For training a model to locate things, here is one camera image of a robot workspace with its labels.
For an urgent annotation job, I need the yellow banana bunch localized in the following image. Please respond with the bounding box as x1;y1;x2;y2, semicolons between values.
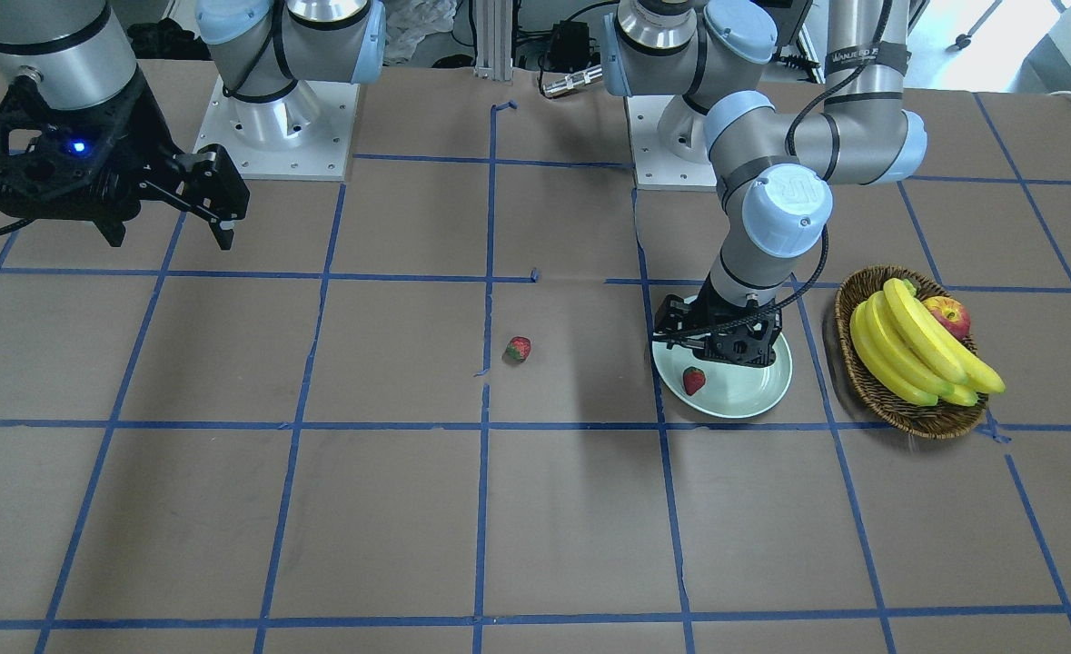
849;278;1006;407

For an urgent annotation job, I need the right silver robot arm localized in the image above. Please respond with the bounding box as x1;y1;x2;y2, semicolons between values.
0;1;386;250

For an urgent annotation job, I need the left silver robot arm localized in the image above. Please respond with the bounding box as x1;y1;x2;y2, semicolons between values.
601;1;927;368

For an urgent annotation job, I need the red strawberry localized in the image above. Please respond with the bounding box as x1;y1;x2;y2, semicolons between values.
503;335;532;364
681;367;707;397

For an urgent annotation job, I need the black power adapter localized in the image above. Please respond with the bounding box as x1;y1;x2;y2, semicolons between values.
544;20;590;72

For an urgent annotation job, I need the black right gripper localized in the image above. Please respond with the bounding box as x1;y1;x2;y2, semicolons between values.
0;69;250;250

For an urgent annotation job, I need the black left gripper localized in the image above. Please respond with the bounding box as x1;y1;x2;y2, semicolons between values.
651;291;783;368

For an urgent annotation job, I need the light green plate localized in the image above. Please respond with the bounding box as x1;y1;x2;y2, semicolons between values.
651;334;794;419

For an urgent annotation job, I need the aluminium frame post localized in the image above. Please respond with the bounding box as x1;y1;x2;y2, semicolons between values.
466;0;517;85

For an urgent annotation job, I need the brown wicker basket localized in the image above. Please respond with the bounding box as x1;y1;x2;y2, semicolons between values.
825;264;989;441

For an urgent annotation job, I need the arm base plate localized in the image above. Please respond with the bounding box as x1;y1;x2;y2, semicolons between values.
193;79;362;182
627;95;715;192

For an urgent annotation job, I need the red yellow apple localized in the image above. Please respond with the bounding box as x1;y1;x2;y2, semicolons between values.
922;295;971;341

